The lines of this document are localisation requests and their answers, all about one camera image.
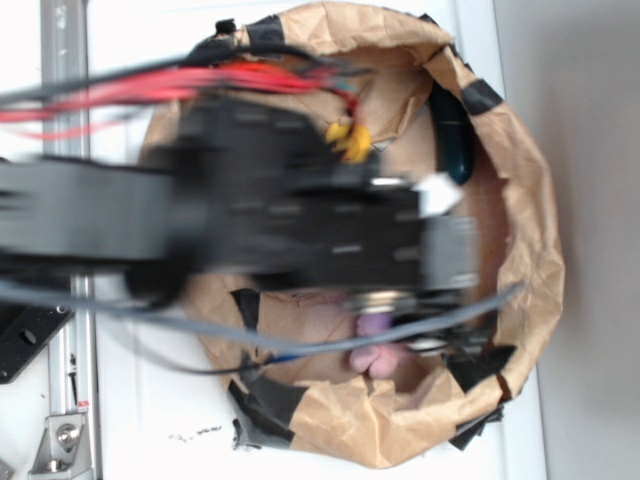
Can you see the metal corner bracket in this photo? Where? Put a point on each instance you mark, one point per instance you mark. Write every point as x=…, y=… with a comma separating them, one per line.
x=64, y=451

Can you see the dark green cylindrical object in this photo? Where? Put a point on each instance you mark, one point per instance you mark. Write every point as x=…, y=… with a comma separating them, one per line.
x=454, y=135

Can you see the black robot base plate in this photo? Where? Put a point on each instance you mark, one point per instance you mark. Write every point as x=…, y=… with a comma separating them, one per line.
x=25, y=335

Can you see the pink plush bunny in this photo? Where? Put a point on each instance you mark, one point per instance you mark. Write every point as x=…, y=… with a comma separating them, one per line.
x=378, y=362

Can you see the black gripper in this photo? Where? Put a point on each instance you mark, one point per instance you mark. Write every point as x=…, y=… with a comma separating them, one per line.
x=392, y=235

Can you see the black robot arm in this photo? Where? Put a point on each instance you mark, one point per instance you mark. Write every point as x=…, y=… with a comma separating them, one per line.
x=241, y=188

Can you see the aluminium rail frame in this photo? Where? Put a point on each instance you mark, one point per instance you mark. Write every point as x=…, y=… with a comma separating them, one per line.
x=73, y=377

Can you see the yellow rubber duck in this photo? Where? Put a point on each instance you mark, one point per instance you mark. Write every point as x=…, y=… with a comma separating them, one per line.
x=351, y=141

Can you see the brown paper bag bin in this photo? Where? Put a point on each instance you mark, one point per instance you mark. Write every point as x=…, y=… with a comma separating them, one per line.
x=385, y=423

